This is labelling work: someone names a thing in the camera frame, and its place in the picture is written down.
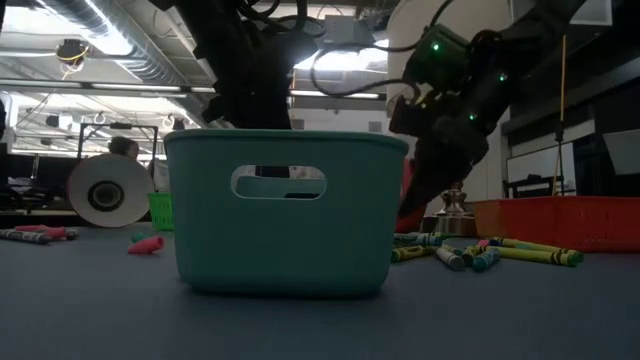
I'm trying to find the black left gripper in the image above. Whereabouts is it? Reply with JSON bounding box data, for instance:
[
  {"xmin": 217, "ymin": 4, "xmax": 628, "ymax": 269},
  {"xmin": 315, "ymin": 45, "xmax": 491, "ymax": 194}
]
[{"xmin": 202, "ymin": 49, "xmax": 294, "ymax": 130}]

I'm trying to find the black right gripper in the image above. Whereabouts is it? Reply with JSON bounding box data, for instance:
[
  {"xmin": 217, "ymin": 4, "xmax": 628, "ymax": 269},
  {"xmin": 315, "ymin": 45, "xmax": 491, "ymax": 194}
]
[{"xmin": 389, "ymin": 30, "xmax": 524, "ymax": 220}]

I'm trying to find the teal plastic bin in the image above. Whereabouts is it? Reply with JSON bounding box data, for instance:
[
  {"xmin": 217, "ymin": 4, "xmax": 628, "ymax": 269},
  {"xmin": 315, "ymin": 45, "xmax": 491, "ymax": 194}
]
[{"xmin": 164, "ymin": 129, "xmax": 410, "ymax": 300}]

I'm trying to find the blue crayon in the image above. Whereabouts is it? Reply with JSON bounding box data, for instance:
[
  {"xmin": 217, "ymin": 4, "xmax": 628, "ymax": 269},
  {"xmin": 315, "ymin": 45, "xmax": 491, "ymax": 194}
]
[
  {"xmin": 472, "ymin": 248, "xmax": 502, "ymax": 273},
  {"xmin": 394, "ymin": 233, "xmax": 444, "ymax": 248}
]

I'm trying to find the gray ceiling box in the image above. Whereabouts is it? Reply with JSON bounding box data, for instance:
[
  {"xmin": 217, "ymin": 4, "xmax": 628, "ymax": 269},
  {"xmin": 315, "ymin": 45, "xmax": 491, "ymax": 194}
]
[{"xmin": 323, "ymin": 14, "xmax": 369, "ymax": 47}]

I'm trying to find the long ceiling light bar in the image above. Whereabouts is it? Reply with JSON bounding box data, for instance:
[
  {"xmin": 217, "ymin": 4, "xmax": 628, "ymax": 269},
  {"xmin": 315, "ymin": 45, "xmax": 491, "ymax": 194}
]
[{"xmin": 0, "ymin": 78, "xmax": 386, "ymax": 100}]

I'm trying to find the black tripod stand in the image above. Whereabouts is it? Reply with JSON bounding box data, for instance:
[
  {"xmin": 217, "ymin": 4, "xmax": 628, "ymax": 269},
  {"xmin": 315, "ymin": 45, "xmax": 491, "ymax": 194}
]
[{"xmin": 552, "ymin": 32, "xmax": 570, "ymax": 197}]

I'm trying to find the yellow-green crayon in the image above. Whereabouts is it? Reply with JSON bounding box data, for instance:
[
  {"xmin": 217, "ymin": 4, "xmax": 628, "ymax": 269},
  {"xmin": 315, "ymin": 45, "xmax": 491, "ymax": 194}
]
[
  {"xmin": 480, "ymin": 244, "xmax": 585, "ymax": 268},
  {"xmin": 491, "ymin": 236, "xmax": 574, "ymax": 255}
]

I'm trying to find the red plastic basket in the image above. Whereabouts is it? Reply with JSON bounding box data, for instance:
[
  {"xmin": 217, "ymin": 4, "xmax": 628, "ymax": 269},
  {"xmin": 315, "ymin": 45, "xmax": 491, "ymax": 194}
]
[{"xmin": 472, "ymin": 195, "xmax": 640, "ymax": 254}]

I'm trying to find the person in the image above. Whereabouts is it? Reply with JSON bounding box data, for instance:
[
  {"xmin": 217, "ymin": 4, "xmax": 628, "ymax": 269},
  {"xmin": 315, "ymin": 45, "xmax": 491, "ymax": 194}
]
[{"xmin": 108, "ymin": 135, "xmax": 170, "ymax": 194}]

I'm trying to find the white shade table lamp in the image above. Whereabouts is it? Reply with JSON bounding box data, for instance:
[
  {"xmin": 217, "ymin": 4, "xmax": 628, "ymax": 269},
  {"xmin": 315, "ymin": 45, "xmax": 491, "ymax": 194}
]
[{"xmin": 386, "ymin": 0, "xmax": 514, "ymax": 237}]

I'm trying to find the green plastic basket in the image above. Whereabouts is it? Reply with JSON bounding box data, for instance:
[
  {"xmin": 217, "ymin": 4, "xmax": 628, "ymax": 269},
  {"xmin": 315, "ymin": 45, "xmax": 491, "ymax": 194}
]
[{"xmin": 146, "ymin": 192, "xmax": 175, "ymax": 232}]

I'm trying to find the gray panel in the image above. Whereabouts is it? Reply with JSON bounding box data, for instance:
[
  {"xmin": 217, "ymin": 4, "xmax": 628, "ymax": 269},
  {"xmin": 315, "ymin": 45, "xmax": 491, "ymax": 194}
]
[{"xmin": 602, "ymin": 128, "xmax": 640, "ymax": 176}]

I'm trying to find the red desk lamp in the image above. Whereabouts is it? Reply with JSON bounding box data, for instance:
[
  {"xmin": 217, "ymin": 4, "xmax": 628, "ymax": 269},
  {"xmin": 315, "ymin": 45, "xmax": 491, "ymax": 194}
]
[{"xmin": 67, "ymin": 153, "xmax": 427, "ymax": 234}]

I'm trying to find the pink crayon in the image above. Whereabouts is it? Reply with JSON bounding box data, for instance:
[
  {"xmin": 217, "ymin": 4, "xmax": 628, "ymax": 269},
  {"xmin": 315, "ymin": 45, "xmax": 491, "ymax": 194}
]
[{"xmin": 14, "ymin": 224, "xmax": 69, "ymax": 240}]

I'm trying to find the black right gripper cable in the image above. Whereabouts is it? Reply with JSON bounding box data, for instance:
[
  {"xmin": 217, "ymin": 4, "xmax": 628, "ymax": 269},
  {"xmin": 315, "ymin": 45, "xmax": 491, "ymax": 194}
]
[{"xmin": 308, "ymin": 0, "xmax": 456, "ymax": 99}]

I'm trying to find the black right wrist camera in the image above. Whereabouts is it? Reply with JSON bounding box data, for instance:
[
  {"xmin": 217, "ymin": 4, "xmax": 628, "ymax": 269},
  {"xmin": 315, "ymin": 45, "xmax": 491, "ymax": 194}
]
[{"xmin": 403, "ymin": 23, "xmax": 472, "ymax": 99}]

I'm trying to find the yellow ceiling cord reel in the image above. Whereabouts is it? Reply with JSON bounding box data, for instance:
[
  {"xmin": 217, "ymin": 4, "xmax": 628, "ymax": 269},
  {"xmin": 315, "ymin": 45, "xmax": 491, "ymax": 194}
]
[{"xmin": 54, "ymin": 38, "xmax": 92, "ymax": 69}]

